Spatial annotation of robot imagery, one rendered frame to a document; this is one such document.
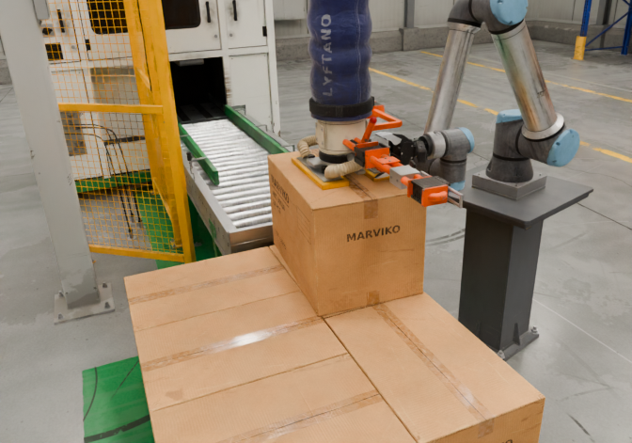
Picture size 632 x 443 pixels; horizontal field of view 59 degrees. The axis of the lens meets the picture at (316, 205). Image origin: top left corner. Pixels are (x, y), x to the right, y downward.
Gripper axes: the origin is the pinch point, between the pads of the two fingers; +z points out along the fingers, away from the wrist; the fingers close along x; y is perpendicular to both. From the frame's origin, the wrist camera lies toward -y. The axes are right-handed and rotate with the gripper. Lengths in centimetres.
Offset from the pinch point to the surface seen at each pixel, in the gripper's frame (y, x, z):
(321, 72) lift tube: 23.8, 23.8, 7.9
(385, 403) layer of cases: -47, -53, 22
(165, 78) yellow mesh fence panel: 139, 8, 44
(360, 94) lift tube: 17.1, 16.5, -3.3
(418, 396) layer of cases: -48, -53, 12
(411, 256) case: -4.3, -36.4, -11.8
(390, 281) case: -3.7, -44.8, -4.2
